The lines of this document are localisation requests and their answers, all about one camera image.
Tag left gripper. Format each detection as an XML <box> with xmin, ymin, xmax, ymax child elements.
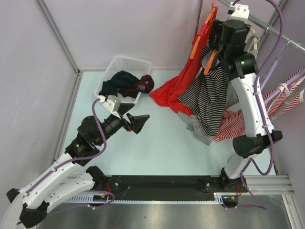
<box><xmin>95</xmin><ymin>103</ymin><xmax>149</xmax><ymax>145</ymax></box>

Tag orange plastic hanger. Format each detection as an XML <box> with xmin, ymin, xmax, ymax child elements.
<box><xmin>203</xmin><ymin>49</ymin><xmax>218</xmax><ymax>75</ymax></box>

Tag black white striped tank top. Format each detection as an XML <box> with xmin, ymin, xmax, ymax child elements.
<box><xmin>178</xmin><ymin>46</ymin><xmax>228</xmax><ymax>136</ymax></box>

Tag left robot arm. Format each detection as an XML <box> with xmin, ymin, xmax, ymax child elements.
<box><xmin>0</xmin><ymin>97</ymin><xmax>150</xmax><ymax>229</ymax></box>

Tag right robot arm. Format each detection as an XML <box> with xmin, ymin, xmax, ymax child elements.
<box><xmin>209</xmin><ymin>19</ymin><xmax>283</xmax><ymax>192</ymax></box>

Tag orange hanger with red garment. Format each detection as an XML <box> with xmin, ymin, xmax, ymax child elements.
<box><xmin>190</xmin><ymin>0</ymin><xmax>219</xmax><ymax>59</ymax></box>

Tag cream wooden hanger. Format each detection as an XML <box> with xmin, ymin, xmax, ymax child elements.
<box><xmin>248</xmin><ymin>28</ymin><xmax>260</xmax><ymax>51</ymax></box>

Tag purple plastic hanger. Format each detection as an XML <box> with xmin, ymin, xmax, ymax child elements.
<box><xmin>261</xmin><ymin>42</ymin><xmax>305</xmax><ymax>117</ymax></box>

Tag dark red navy garment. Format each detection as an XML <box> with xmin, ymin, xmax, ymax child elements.
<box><xmin>120</xmin><ymin>74</ymin><xmax>154</xmax><ymax>98</ymax></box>

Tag navy blue garment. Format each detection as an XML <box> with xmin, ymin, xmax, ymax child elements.
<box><xmin>98</xmin><ymin>71</ymin><xmax>139</xmax><ymax>96</ymax></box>

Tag white laundry basket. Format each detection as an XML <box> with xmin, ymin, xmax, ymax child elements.
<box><xmin>93</xmin><ymin>55</ymin><xmax>154</xmax><ymax>104</ymax></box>

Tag grey garment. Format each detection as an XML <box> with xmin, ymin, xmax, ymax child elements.
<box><xmin>177</xmin><ymin>89</ymin><xmax>239</xmax><ymax>146</ymax></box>

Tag red white striped garment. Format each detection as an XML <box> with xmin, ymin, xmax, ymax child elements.
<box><xmin>213</xmin><ymin>68</ymin><xmax>305</xmax><ymax>142</ymax></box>

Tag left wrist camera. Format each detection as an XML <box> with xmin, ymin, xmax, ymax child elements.
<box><xmin>98</xmin><ymin>95</ymin><xmax>121</xmax><ymax>118</ymax></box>

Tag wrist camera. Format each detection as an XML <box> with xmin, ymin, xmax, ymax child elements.
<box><xmin>98</xmin><ymin>95</ymin><xmax>121</xmax><ymax>118</ymax></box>
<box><xmin>228</xmin><ymin>2</ymin><xmax>250</xmax><ymax>21</ymax></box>

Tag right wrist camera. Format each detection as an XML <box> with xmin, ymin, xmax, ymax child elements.
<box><xmin>228</xmin><ymin>2</ymin><xmax>250</xmax><ymax>21</ymax></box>

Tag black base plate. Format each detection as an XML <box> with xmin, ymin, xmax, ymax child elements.
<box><xmin>105</xmin><ymin>175</ymin><xmax>247</xmax><ymax>201</ymax></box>

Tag metal clothes rail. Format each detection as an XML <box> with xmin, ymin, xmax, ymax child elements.
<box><xmin>220</xmin><ymin>0</ymin><xmax>305</xmax><ymax>53</ymax></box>

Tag white cable duct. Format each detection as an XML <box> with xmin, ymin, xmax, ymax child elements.
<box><xmin>77</xmin><ymin>193</ymin><xmax>241</xmax><ymax>205</ymax></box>

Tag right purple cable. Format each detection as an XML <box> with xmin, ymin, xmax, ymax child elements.
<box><xmin>232</xmin><ymin>0</ymin><xmax>284</xmax><ymax>210</ymax></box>

